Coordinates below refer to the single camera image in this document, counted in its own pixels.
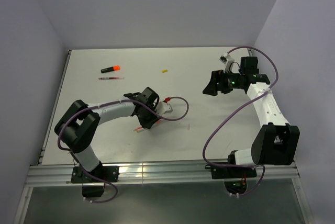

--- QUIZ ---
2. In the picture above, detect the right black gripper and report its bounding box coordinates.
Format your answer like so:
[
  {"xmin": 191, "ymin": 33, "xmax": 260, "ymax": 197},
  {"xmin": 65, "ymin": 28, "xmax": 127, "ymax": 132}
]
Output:
[{"xmin": 203, "ymin": 68, "xmax": 243, "ymax": 96}]

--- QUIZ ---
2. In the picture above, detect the white pen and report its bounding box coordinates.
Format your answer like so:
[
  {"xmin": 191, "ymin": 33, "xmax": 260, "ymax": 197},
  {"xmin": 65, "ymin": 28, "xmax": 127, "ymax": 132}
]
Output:
[{"xmin": 135, "ymin": 128, "xmax": 144, "ymax": 133}]

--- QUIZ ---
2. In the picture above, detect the dark red pen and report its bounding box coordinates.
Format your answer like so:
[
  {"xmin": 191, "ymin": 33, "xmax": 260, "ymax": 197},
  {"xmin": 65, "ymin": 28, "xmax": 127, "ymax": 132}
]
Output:
[{"xmin": 98, "ymin": 77, "xmax": 125, "ymax": 80}]

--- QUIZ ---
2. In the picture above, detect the black orange highlighter pen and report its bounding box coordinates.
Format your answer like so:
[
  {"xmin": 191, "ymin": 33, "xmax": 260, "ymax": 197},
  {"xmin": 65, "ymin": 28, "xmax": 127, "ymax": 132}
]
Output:
[{"xmin": 100, "ymin": 65, "xmax": 120, "ymax": 74}]

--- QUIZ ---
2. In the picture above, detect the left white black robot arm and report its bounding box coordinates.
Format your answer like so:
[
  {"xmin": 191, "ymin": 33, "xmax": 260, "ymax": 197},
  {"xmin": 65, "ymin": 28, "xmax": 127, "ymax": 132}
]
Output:
[{"xmin": 54, "ymin": 87, "xmax": 160, "ymax": 182}]

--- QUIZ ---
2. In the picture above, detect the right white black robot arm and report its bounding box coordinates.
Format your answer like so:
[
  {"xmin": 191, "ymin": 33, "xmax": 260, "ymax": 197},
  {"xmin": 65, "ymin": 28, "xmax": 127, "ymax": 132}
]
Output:
[{"xmin": 203, "ymin": 54, "xmax": 300, "ymax": 177}]

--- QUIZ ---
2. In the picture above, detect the red pen with clear barrel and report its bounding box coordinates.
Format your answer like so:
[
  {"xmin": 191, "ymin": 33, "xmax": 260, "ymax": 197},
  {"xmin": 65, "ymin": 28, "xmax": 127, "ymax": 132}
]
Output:
[{"xmin": 133, "ymin": 120, "xmax": 161, "ymax": 132}]

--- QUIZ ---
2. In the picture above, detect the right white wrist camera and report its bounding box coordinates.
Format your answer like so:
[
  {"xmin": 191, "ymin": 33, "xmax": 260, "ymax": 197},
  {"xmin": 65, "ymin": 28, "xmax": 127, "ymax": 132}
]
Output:
[{"xmin": 219, "ymin": 53, "xmax": 235, "ymax": 73}]

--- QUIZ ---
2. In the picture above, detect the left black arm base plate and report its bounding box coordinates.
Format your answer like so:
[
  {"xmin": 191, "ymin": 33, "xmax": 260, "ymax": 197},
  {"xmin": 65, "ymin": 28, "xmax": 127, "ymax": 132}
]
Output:
[{"xmin": 71, "ymin": 166, "xmax": 119, "ymax": 184}]

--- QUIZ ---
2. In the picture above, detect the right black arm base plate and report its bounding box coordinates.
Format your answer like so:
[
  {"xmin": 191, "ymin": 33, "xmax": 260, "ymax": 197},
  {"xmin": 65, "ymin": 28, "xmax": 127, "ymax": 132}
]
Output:
[{"xmin": 205, "ymin": 162, "xmax": 257, "ymax": 180}]

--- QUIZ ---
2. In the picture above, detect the aluminium frame rail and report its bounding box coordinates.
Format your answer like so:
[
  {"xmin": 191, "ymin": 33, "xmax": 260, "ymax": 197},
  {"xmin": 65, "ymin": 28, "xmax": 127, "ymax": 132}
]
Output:
[{"xmin": 25, "ymin": 157, "xmax": 300, "ymax": 188}]

